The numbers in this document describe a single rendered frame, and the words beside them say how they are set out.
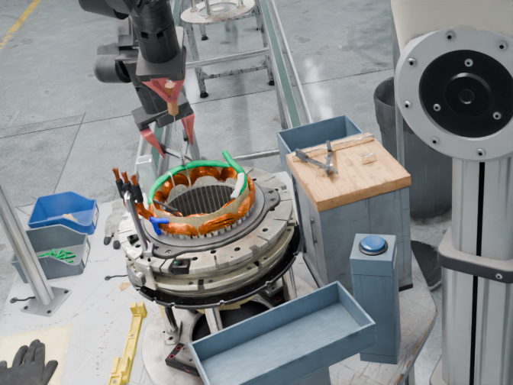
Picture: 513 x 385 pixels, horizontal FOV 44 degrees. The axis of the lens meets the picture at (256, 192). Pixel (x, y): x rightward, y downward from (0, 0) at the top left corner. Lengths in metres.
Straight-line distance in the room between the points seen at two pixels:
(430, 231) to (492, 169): 2.06
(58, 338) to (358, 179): 0.74
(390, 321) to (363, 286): 0.09
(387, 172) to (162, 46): 0.53
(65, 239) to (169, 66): 0.90
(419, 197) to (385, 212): 1.59
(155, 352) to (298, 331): 0.43
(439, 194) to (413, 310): 1.54
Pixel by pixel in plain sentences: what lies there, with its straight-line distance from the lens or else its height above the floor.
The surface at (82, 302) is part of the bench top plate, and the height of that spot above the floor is 0.78.
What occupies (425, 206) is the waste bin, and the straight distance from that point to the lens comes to 2.86.
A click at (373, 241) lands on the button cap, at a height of 1.04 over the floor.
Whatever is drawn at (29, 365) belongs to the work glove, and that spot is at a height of 0.80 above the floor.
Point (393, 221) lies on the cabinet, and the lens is 1.27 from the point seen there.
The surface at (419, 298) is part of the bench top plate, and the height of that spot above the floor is 0.78.
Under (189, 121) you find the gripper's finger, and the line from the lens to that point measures 1.18.
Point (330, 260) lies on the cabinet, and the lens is 1.26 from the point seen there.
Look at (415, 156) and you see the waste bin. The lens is 2.71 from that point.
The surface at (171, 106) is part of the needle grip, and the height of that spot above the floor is 1.31.
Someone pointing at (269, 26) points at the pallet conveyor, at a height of 0.76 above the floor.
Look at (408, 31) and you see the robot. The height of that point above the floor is 1.49.
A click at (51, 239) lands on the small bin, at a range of 1.75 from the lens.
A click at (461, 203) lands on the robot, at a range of 0.82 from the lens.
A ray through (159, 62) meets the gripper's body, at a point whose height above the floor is 1.41.
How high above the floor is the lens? 1.72
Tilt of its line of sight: 32 degrees down
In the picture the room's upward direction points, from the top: 11 degrees counter-clockwise
